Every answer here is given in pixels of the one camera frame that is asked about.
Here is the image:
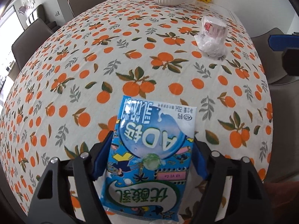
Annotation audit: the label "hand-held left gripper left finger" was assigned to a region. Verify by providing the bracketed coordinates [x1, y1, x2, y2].
[27, 131, 115, 224]

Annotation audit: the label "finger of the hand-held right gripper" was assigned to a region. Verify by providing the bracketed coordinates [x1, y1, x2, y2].
[269, 35, 299, 76]

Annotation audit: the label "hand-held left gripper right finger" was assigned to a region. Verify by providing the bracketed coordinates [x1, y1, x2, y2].
[190, 135, 272, 224]

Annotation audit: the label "blue milk carton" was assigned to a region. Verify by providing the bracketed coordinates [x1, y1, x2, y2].
[98, 95, 197, 224]

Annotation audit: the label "grey dining chair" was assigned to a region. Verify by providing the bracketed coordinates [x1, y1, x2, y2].
[68, 0, 110, 17]
[251, 27, 299, 85]
[12, 19, 55, 68]

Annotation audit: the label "paper cup in plastic bag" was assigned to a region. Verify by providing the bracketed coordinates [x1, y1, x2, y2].
[194, 16, 227, 57]

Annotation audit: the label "orange print tablecloth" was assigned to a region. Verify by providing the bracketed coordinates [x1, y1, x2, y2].
[0, 0, 274, 224]

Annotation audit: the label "dark grey sofa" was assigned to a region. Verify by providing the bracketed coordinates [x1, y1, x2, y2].
[24, 5, 46, 25]

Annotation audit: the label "white wall decorations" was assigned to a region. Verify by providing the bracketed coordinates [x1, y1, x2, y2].
[18, 0, 36, 14]

